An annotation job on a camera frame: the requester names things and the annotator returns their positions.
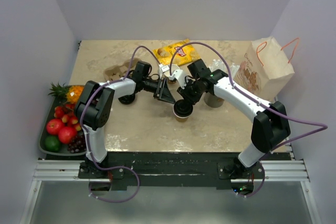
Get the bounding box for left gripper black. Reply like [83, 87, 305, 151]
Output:
[142, 77, 175, 104]

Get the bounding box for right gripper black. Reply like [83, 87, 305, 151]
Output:
[177, 78, 204, 105]

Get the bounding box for black coffee cup lid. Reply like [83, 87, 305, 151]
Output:
[173, 99, 193, 118]

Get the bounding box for brown paper cup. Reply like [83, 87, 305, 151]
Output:
[167, 79, 176, 85]
[174, 113, 191, 122]

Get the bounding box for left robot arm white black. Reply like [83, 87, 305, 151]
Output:
[75, 61, 175, 178]

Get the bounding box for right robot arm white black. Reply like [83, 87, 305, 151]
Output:
[169, 59, 290, 178]

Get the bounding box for brown paper takeout bag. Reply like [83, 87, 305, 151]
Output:
[234, 36, 295, 101]

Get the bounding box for grey straw holder cup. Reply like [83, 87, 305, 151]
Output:
[204, 92, 224, 108]

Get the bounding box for yellow Lays chips bag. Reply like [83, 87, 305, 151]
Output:
[153, 39, 200, 66]

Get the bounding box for cardboard cup carrier tray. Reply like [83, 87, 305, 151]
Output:
[103, 58, 140, 81]

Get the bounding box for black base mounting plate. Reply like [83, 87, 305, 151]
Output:
[78, 151, 292, 191]

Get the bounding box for toy pineapple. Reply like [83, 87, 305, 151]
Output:
[48, 83, 84, 104]

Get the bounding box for small red fruits cluster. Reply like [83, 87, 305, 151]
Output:
[54, 103, 82, 132]

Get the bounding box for dark grapes bunch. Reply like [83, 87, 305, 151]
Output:
[67, 135, 87, 154]

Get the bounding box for grey fruit tray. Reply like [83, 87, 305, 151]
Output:
[39, 83, 87, 156]

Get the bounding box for large red apple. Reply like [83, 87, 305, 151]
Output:
[46, 119, 65, 135]

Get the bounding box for green lime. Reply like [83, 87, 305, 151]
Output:
[44, 135, 62, 153]

